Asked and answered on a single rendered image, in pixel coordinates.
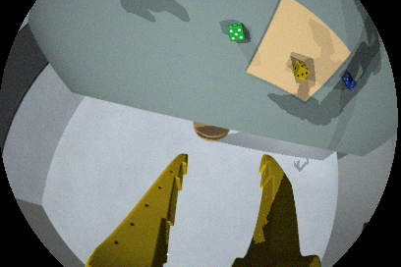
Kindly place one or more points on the green die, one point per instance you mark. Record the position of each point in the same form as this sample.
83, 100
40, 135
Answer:
236, 32

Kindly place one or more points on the yellow die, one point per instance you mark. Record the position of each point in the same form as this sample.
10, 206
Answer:
300, 70

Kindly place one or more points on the beige mat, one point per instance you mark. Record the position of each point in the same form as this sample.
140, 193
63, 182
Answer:
295, 33

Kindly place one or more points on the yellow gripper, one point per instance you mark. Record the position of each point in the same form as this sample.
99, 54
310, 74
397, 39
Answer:
141, 240

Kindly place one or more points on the blue die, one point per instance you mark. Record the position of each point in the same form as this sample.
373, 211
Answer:
348, 80

